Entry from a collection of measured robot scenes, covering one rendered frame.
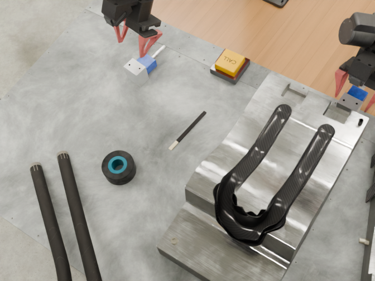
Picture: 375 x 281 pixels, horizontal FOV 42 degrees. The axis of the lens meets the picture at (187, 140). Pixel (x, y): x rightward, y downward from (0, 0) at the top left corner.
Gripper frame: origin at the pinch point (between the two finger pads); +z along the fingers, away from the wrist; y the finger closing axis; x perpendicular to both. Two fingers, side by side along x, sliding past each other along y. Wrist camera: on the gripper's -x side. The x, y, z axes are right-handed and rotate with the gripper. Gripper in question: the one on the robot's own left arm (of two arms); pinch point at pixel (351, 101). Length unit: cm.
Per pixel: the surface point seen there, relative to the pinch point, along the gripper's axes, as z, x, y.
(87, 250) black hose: 28, -60, -26
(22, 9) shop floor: 67, 52, -183
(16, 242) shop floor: 112, -26, -90
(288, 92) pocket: 2.1, -7.2, -13.5
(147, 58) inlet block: 9, -15, -51
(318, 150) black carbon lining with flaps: 5.9, -17.5, 0.8
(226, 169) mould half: 10.6, -34.5, -12.3
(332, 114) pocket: 1.9, -6.8, -1.7
